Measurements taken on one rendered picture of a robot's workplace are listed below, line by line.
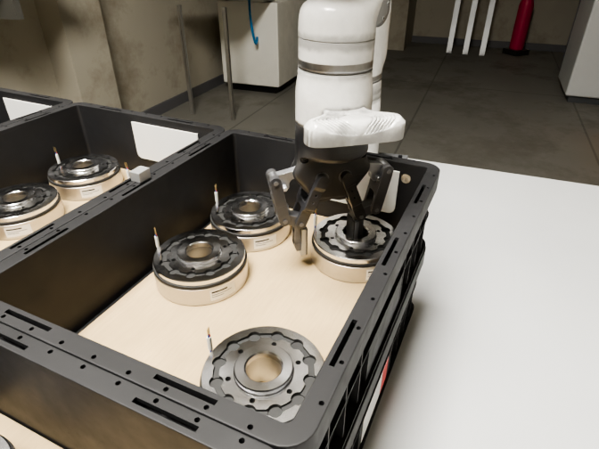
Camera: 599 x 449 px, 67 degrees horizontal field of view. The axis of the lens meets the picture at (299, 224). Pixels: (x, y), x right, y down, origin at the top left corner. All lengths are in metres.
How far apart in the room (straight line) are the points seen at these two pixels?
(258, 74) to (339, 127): 3.80
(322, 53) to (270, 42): 3.65
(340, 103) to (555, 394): 0.43
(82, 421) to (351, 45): 0.35
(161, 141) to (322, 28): 0.39
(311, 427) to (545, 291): 0.58
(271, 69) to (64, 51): 1.78
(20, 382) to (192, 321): 0.17
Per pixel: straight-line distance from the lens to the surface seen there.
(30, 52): 3.00
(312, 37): 0.42
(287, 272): 0.53
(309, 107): 0.43
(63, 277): 0.48
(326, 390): 0.29
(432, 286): 0.74
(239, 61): 4.23
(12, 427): 0.45
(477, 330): 0.69
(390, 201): 0.59
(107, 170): 0.75
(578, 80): 4.50
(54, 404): 0.37
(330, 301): 0.49
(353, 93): 0.42
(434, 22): 6.72
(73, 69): 2.97
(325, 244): 0.52
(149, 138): 0.75
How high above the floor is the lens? 1.16
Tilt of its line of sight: 32 degrees down
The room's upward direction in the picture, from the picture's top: straight up
